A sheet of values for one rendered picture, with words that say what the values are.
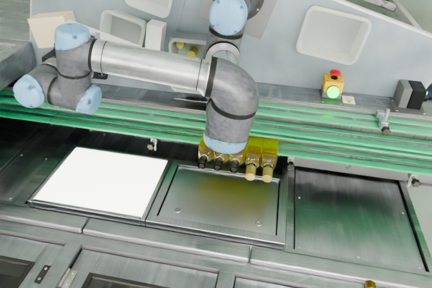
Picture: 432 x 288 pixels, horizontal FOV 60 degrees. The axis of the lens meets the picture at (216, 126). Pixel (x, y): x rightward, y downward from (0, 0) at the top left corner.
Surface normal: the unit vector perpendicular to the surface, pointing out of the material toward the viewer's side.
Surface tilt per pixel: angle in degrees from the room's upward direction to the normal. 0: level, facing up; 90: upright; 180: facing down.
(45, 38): 0
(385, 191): 90
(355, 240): 90
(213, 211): 90
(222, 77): 37
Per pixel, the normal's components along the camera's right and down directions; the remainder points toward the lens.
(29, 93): -0.18, 0.54
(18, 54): 0.98, 0.13
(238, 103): 0.08, 0.45
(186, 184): 0.04, -0.83
